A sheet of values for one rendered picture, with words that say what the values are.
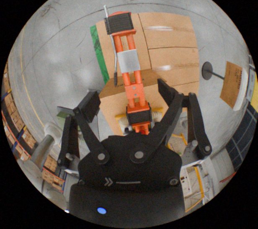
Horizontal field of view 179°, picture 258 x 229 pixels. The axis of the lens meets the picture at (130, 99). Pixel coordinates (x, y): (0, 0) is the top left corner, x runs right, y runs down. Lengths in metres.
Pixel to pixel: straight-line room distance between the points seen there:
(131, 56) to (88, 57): 1.26
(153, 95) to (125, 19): 0.39
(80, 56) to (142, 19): 1.09
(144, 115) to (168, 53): 0.68
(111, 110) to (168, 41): 0.77
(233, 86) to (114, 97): 1.48
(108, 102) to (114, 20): 0.41
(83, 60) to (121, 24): 1.30
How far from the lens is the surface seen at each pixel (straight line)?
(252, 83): 7.41
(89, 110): 0.16
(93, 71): 1.50
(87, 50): 1.52
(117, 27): 0.30
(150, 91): 0.49
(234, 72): 1.52
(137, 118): 0.38
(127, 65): 0.29
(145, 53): 0.85
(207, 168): 1.80
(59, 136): 0.90
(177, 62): 0.97
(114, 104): 0.51
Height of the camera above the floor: 1.38
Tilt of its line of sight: 62 degrees down
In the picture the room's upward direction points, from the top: 178 degrees clockwise
